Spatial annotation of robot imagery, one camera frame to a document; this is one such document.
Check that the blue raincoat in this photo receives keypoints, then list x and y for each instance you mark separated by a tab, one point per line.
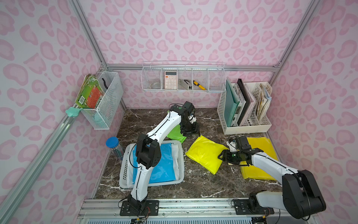
163	172

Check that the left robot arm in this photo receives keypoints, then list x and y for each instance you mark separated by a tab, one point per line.
148	148

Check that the white raincoat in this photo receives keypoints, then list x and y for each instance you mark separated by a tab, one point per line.
175	156

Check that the green raincoat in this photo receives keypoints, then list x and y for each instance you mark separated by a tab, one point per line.
176	133

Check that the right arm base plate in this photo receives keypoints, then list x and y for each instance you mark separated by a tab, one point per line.
250	207

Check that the white wire wall shelf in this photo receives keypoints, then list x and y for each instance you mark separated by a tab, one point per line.
210	75

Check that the white mesh wall basket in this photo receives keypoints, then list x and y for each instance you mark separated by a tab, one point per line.
102	117

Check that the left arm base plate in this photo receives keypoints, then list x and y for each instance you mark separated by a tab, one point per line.
145	208

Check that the white desktop file organizer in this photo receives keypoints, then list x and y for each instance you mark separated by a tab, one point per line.
243	106

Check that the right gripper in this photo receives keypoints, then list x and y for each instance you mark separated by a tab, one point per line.
231	156

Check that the white pink calculator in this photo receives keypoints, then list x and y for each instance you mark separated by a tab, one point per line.
171	80

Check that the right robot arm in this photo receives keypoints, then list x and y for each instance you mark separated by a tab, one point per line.
301	196

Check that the mint green wall hook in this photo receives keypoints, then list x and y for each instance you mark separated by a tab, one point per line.
73	111

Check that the round metal tin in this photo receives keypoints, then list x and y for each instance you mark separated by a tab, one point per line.
156	84

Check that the green red booklet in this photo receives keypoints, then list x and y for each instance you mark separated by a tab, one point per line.
91	93

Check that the golden yellow raincoat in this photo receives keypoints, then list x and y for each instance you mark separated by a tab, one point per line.
262	168

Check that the yellow utility knife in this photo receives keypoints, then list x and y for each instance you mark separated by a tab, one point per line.
199	85

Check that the black folder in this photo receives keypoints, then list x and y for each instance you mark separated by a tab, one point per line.
246	98

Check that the blue lid pen canister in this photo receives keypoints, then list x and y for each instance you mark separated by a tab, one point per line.
116	148

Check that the teal folder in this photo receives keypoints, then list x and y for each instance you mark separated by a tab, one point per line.
231	103

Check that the beige paper stack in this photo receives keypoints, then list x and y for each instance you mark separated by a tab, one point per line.
263	103

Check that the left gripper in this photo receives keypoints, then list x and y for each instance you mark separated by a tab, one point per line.
190	128

